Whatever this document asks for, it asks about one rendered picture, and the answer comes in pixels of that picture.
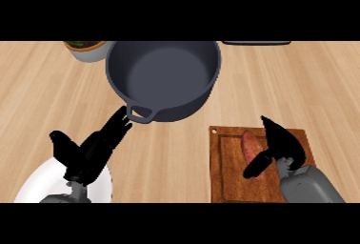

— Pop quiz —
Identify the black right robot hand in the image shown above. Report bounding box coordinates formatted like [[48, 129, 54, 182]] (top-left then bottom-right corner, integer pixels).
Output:
[[242, 115, 306, 179]]

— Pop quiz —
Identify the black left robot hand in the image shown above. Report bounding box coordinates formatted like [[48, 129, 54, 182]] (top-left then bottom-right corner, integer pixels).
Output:
[[47, 105, 134, 188]]

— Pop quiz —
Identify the reddish sweet potato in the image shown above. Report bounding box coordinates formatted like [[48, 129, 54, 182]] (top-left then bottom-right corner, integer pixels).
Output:
[[240, 130, 268, 182]]

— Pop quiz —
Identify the brown wooden cutting board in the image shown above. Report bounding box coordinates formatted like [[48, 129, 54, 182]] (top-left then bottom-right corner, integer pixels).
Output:
[[208, 125, 317, 204]]

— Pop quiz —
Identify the dark grey pot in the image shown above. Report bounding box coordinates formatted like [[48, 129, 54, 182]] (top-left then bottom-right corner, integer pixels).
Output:
[[104, 40, 222, 125]]

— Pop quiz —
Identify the pale plant pot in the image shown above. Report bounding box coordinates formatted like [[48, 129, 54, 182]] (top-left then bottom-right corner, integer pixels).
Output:
[[63, 40, 116, 63]]

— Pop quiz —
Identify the white plate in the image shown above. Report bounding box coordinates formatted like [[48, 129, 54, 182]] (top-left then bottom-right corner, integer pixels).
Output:
[[13, 156, 113, 204]]

